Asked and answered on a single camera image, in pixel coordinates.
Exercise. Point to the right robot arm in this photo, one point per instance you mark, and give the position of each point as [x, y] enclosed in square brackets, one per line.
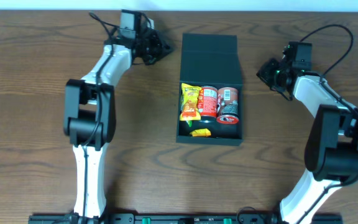
[331, 152]

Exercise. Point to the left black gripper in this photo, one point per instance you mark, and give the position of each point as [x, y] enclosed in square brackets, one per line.
[155, 45]

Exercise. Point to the red Pringles can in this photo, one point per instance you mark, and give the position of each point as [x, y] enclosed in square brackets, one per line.
[228, 106]
[207, 104]

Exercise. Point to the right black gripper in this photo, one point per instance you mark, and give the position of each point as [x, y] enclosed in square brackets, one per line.
[268, 76]

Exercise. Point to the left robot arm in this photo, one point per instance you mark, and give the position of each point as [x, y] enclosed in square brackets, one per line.
[90, 116]

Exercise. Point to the dark green box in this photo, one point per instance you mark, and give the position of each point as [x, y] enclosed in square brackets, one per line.
[212, 60]

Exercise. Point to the orange yellow snack bag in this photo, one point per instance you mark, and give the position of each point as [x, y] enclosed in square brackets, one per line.
[189, 108]

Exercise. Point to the small yellow snack packet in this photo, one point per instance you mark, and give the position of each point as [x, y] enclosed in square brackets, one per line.
[201, 133]

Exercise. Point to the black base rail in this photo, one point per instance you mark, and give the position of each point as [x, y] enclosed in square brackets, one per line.
[129, 218]

